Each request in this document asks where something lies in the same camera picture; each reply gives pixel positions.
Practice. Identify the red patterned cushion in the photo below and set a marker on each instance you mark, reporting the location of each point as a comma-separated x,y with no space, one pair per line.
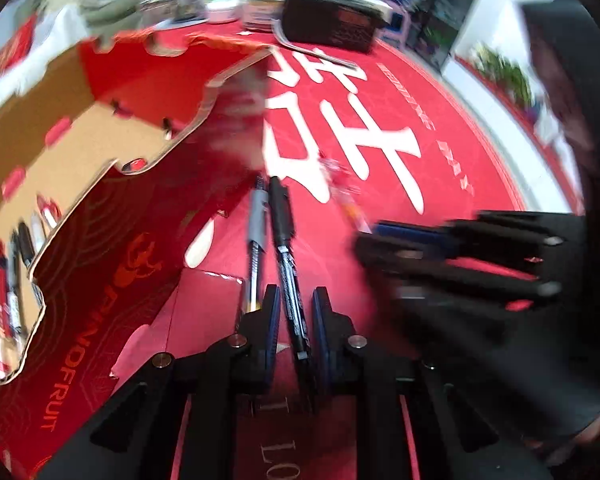
12,47

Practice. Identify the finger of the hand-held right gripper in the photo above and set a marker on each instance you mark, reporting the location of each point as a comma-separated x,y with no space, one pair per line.
410,232
405,260

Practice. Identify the black marker pen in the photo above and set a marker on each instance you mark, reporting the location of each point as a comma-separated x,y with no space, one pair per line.
282,220

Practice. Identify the green potted plants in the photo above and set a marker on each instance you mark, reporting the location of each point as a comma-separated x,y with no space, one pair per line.
505,72

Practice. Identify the short black pen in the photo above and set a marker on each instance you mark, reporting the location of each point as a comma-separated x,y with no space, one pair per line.
24,250

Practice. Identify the round white container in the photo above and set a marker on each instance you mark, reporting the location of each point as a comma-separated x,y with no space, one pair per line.
222,10

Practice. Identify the jar with gold lid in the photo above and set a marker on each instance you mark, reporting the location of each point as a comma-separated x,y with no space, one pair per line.
265,7

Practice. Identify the green sofa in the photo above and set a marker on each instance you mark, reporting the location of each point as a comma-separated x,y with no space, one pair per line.
115,7

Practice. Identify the red cardboard box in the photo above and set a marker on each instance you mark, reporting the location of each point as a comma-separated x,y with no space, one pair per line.
130,220

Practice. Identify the purple plastic stool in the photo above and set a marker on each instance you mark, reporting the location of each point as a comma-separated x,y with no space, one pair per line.
397,22

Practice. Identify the pink grip clear pen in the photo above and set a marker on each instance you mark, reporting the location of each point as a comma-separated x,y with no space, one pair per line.
340,187

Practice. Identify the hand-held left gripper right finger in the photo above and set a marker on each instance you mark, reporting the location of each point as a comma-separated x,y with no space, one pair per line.
320,345

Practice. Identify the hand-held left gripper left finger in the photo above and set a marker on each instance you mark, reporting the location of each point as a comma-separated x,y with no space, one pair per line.
272,330

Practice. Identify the grey grip clear pen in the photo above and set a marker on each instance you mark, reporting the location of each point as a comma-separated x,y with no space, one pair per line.
255,220

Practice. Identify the black radio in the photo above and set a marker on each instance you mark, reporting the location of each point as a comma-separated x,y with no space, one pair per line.
330,22

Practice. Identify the glass display cabinet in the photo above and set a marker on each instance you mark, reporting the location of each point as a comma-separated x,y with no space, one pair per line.
440,10

